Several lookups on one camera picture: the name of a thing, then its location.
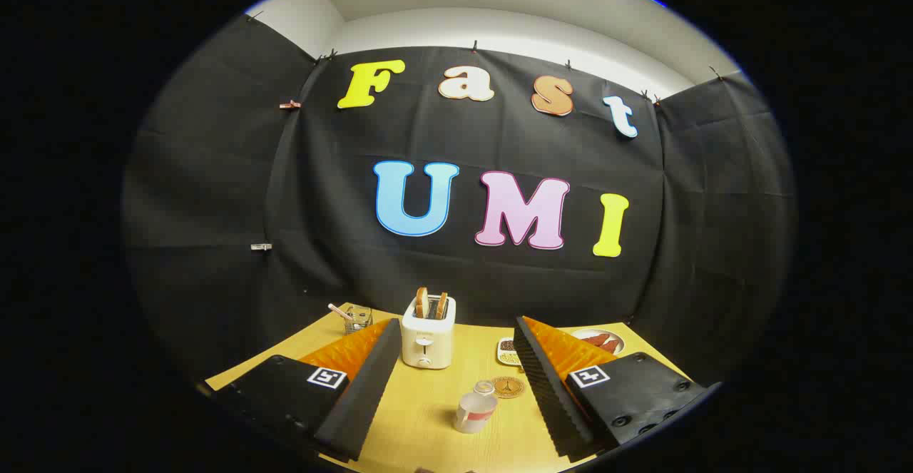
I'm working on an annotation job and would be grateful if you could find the oval white plate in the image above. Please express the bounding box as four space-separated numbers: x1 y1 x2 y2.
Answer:
571 327 626 356

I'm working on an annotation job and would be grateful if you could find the metal wire basket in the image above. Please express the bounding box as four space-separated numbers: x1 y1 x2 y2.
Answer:
344 305 374 335

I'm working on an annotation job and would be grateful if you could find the black backdrop cloth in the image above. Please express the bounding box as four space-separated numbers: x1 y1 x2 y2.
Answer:
121 15 796 388

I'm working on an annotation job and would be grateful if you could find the cream toaster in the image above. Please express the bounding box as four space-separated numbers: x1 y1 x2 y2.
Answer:
401 295 457 370

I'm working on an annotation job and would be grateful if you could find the small white dish with seeds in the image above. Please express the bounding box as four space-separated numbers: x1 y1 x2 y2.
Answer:
496 337 525 367

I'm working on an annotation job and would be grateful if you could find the clear plastic juice bottle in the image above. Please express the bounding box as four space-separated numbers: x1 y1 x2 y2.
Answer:
455 380 499 434

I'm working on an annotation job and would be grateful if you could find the wooden table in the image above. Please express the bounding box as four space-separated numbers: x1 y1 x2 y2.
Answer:
205 303 685 473

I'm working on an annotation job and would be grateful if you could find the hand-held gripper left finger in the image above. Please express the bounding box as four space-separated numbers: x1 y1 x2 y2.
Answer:
210 318 402 463

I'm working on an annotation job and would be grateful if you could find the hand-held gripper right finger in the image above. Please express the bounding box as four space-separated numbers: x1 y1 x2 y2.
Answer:
514 316 721 463

